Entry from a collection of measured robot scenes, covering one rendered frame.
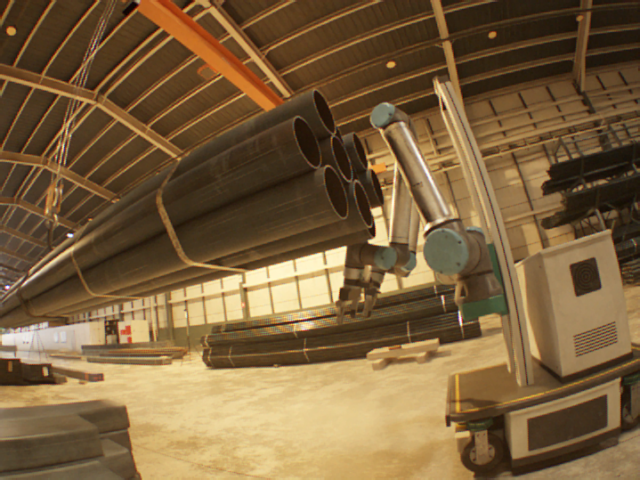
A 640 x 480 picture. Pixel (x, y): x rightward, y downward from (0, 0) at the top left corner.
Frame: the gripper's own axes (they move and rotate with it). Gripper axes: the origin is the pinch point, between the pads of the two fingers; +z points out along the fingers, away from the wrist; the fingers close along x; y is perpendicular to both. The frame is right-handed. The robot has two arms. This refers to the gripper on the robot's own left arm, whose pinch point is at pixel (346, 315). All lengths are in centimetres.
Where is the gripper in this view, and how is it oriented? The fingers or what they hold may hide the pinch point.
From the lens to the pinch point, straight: 142.4
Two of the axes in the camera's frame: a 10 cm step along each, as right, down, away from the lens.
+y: -8.5, -1.4, 5.1
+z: -1.3, 9.9, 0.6
